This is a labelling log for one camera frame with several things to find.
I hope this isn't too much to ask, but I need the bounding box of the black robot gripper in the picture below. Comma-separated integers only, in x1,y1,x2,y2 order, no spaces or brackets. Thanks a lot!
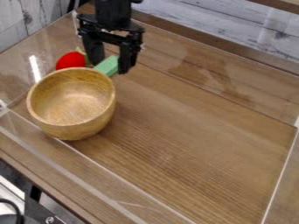
76,0,145,74

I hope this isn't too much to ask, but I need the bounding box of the red plush strawberry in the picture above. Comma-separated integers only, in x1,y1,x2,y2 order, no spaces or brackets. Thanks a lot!
55,47,89,70

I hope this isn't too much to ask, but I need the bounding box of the green rectangular block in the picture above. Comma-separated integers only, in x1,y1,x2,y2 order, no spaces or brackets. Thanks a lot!
93,55,117,77

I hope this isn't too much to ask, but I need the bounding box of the wooden bowl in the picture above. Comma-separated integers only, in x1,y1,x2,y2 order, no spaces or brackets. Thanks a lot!
25,67,116,141

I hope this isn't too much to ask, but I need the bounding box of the black cable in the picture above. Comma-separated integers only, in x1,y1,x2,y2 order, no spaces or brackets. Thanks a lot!
0,198,25,224

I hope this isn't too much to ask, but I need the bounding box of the black metal table bracket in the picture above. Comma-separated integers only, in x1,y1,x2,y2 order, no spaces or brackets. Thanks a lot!
24,185,65,224

